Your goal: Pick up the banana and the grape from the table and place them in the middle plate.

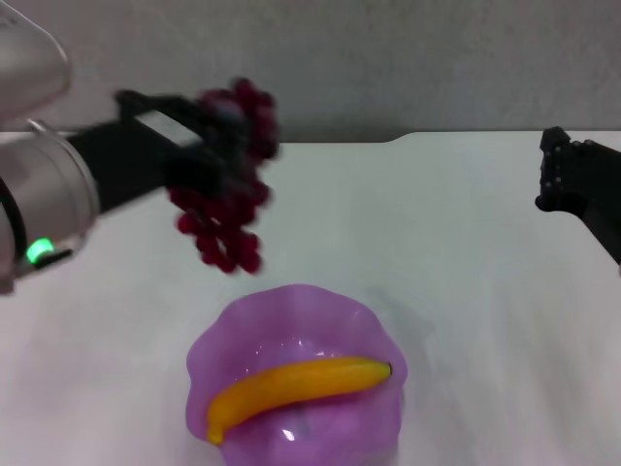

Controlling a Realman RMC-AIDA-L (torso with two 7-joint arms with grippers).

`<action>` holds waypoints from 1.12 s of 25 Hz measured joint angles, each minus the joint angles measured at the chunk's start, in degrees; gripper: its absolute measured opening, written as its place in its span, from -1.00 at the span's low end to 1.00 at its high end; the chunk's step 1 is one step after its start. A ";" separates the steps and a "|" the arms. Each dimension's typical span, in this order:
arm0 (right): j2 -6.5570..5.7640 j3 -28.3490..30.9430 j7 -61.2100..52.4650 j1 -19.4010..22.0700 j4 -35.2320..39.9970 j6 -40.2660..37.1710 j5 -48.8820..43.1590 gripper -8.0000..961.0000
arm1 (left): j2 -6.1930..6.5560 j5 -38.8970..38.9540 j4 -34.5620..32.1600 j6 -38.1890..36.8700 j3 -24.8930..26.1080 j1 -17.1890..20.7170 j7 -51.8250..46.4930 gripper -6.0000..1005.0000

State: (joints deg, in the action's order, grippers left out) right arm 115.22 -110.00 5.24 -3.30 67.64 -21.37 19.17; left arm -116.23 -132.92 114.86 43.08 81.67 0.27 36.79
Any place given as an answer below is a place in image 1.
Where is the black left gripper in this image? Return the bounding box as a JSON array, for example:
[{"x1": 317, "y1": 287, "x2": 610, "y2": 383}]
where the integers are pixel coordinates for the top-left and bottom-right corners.
[{"x1": 64, "y1": 89, "x2": 245, "y2": 213}]

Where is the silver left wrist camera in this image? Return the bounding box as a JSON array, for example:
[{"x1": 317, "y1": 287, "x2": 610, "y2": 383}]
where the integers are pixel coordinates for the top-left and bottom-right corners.
[{"x1": 0, "y1": 0, "x2": 72, "y2": 122}]

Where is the purple wavy plastic bowl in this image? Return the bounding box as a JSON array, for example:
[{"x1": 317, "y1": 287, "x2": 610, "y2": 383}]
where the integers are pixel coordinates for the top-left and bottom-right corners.
[{"x1": 185, "y1": 283, "x2": 409, "y2": 466}]

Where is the grey wrist connector plug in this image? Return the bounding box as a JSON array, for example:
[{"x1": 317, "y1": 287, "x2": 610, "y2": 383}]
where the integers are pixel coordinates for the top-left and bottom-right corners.
[{"x1": 34, "y1": 248, "x2": 75, "y2": 267}]

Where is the yellow banana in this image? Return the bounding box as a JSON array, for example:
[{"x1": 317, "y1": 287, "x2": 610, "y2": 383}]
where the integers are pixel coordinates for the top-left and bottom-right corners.
[{"x1": 207, "y1": 356, "x2": 394, "y2": 447}]

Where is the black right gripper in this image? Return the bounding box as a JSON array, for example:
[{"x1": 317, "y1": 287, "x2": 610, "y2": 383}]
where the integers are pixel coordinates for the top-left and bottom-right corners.
[{"x1": 534, "y1": 126, "x2": 621, "y2": 279}]

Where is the dark red grape bunch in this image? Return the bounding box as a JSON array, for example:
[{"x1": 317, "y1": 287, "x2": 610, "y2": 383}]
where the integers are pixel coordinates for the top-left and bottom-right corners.
[{"x1": 167, "y1": 77, "x2": 282, "y2": 276}]

